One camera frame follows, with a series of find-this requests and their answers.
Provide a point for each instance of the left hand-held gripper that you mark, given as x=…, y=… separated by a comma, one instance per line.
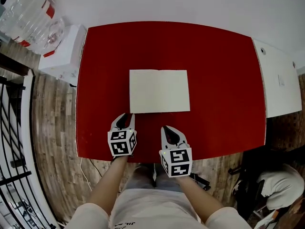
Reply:
x=121, y=143

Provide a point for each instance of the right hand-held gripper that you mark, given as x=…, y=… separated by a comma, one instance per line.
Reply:
x=177, y=162

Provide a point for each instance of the person's left forearm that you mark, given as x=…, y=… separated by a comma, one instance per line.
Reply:
x=107, y=185

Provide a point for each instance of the person's right forearm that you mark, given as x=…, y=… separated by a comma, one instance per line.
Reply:
x=197, y=194

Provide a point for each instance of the person's legs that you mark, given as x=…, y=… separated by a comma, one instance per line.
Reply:
x=140, y=178

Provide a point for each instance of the small black floor object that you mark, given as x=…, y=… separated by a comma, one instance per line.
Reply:
x=201, y=181

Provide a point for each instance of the red tablecloth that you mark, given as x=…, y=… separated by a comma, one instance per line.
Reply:
x=226, y=92

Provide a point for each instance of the person's beige shirt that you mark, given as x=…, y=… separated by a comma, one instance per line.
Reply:
x=155, y=209

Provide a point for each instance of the white water dispenser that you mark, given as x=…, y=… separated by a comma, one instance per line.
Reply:
x=64, y=54

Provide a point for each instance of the black office chair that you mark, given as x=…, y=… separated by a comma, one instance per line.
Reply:
x=250, y=192

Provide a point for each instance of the black metal railing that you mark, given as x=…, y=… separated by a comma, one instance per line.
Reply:
x=14, y=161

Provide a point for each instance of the white desk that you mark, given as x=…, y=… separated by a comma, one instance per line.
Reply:
x=281, y=99

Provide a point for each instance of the small white card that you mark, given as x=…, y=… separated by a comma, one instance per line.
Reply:
x=281, y=80

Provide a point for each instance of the brown wooden handrail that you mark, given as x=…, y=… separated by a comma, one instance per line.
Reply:
x=14, y=65

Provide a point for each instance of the round desk grommet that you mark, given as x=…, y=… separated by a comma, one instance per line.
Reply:
x=262, y=51

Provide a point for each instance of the cluttered white shelf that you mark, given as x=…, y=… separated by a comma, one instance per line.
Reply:
x=274, y=221

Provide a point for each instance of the large clear water bottle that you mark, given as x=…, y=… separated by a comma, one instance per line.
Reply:
x=31, y=20

